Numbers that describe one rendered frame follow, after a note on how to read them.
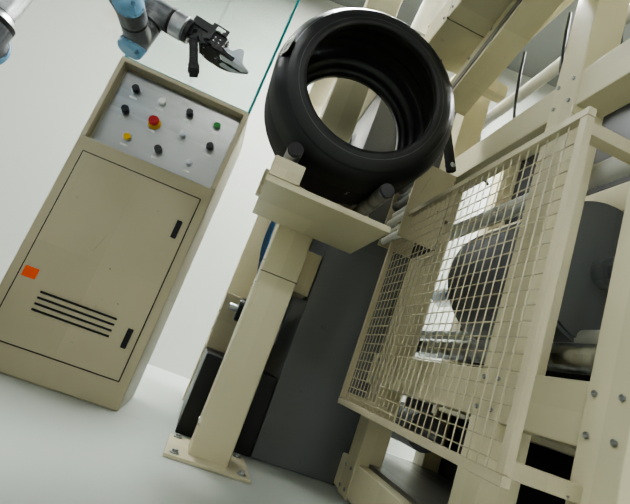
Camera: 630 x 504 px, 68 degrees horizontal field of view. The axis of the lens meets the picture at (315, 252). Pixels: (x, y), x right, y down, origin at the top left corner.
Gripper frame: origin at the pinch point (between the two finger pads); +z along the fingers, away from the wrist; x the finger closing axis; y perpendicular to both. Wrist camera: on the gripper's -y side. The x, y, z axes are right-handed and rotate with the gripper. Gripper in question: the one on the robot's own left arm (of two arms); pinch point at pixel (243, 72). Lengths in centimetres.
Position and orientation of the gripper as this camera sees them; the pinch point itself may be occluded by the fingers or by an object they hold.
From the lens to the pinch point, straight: 151.0
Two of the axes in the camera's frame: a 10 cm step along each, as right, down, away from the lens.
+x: -2.3, 1.7, 9.6
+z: 8.6, 4.9, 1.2
